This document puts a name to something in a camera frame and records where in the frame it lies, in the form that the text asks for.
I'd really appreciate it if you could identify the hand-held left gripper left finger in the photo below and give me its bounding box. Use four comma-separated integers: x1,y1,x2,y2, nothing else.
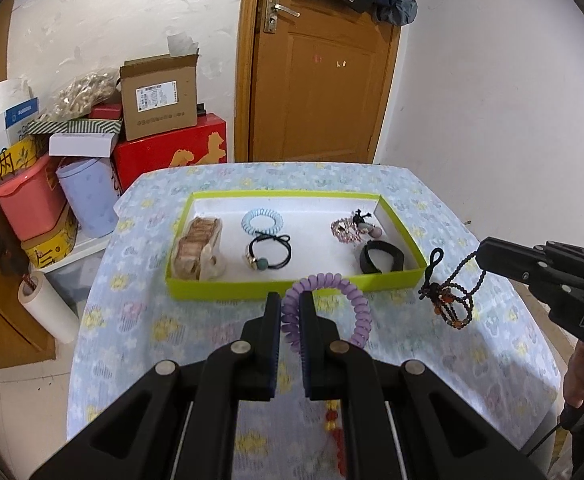
29,291,283,480

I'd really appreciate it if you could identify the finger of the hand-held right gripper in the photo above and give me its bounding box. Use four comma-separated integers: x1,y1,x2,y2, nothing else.
479,236,584,273
476,251,580,306

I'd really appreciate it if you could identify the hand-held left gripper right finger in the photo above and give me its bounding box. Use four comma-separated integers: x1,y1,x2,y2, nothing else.
299,290,547,480

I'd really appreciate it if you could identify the purple spiral hair tie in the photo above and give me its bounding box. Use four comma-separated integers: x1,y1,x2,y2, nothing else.
281,272,373,356

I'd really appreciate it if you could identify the yellow-green shallow box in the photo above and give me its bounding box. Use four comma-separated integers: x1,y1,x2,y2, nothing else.
164,191,429,301

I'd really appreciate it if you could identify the dark beaded chain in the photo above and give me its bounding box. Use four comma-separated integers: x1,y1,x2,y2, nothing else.
418,247,490,332

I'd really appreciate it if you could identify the black hair tie with bead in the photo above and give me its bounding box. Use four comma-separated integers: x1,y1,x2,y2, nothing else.
244,232,293,271

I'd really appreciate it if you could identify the black wristband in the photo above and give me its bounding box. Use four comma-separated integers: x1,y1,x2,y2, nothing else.
359,240,409,275

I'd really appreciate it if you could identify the pink rhinestone hair clip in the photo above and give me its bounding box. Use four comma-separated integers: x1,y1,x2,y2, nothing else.
330,216,367,246

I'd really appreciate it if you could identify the beige hair claw clip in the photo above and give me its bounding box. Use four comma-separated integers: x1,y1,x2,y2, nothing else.
171,216,223,281

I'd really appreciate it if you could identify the blue spiral hair tie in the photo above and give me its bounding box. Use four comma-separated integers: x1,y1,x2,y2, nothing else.
241,207,283,235

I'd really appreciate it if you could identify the black hair tie pink ball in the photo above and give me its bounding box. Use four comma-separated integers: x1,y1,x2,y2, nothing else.
349,208,383,239

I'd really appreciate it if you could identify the white plastic storage box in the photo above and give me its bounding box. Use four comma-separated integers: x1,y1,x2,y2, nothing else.
37,235,118,306

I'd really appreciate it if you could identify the small white paper roll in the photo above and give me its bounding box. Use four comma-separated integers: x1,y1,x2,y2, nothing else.
18,270,80,343

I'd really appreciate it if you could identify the large red box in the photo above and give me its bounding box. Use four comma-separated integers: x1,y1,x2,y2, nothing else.
111,112,229,196

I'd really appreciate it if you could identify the light blue round container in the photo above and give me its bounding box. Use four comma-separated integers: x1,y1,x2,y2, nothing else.
55,156,119,237

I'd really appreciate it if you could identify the wooden door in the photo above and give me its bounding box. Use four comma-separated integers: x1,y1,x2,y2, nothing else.
234,0,403,163

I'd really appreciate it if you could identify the yellow printed box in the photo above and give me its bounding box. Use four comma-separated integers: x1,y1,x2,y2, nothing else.
21,205,79,268
0,137,38,186

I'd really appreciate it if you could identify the open cardboard box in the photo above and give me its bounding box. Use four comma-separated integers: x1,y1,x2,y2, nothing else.
119,52,200,142

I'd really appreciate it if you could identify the white flat box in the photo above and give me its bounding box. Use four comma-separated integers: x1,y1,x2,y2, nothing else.
48,132,119,157

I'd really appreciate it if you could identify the pink plastic bin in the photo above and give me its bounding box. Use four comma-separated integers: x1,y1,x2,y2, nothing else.
0,154,70,241

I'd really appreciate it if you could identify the dark brown furry object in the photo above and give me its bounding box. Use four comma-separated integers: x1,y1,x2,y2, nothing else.
0,205,28,276

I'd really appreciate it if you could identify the small red box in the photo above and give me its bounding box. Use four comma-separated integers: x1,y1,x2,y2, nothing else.
89,103,124,121

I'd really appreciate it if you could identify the green striped box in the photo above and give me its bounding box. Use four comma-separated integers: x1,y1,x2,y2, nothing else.
27,119,123,136

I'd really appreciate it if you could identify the clear bag of nuts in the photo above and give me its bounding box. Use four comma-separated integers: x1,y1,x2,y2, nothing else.
44,69,123,121

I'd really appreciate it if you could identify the blue and white box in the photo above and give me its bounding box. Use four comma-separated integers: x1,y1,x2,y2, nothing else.
0,97,40,156

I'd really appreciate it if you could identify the large white paper roll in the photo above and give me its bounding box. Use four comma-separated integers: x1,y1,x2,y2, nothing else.
0,79,35,121

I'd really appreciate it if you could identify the yellow and red bead bracelet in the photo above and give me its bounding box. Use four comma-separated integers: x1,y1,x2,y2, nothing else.
324,400,347,476

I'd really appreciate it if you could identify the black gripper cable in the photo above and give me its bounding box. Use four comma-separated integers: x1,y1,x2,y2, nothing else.
524,407,570,458

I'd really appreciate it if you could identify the metal door handle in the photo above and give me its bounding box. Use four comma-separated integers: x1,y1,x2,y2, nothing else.
263,0,301,35

